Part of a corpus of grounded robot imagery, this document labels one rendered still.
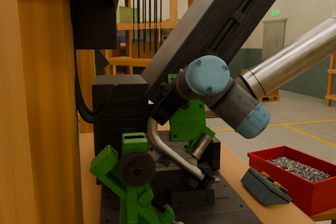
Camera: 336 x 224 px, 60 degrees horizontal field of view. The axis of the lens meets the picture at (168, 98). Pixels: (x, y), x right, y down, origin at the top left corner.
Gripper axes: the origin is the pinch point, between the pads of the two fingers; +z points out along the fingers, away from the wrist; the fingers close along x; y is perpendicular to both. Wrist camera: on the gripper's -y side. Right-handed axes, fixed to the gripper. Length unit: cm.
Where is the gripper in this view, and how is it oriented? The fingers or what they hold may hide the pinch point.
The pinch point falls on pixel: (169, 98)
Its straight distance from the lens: 87.2
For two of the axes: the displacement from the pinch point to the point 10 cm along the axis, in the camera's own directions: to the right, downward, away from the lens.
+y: 6.6, -7.3, 1.9
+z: -1.8, 0.9, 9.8
